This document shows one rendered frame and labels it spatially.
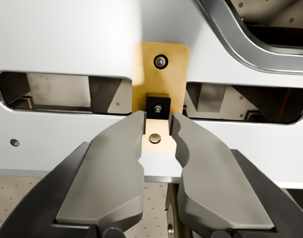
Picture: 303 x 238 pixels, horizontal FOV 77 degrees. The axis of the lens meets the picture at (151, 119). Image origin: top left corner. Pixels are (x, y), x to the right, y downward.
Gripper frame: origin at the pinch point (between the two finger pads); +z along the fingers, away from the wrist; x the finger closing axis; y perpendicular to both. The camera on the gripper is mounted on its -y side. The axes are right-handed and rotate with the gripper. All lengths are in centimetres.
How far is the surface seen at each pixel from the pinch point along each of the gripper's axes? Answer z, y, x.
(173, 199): 4.4, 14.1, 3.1
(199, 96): 14.9, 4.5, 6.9
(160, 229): 30, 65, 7
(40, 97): 3.5, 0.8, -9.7
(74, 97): 3.5, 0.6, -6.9
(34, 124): 2.3, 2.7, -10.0
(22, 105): 28.6, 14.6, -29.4
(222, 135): 2.3, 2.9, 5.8
